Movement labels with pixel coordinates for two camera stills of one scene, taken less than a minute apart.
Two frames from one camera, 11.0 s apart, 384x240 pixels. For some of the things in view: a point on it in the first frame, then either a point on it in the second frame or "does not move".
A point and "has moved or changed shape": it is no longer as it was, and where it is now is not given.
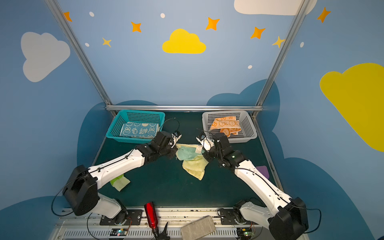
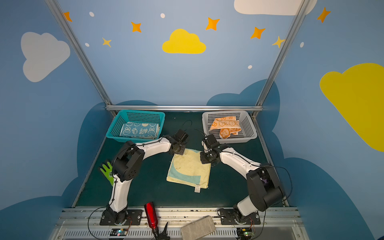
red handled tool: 151,215 does not move
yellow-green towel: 194,161 has moved or changed shape
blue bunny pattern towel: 140,130 does not move
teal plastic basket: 121,117 does not move
